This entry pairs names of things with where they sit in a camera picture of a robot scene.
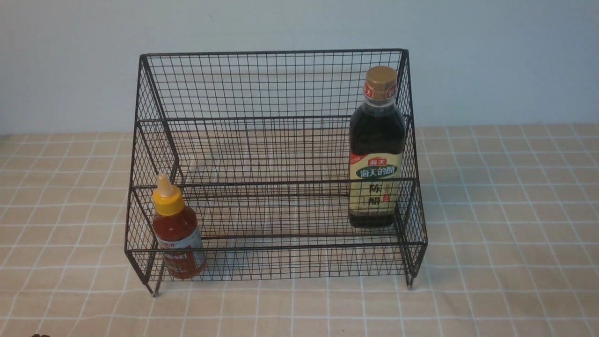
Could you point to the dark vinegar bottle gold cap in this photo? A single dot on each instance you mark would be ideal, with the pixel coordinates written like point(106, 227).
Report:
point(377, 139)

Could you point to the red chili sauce bottle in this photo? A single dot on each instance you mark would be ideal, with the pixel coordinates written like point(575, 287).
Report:
point(176, 230)

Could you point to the black wire mesh rack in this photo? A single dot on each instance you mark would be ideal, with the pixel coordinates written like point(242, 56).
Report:
point(258, 143)

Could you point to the beige checkered tablecloth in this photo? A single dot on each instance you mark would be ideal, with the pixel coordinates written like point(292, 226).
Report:
point(511, 213)

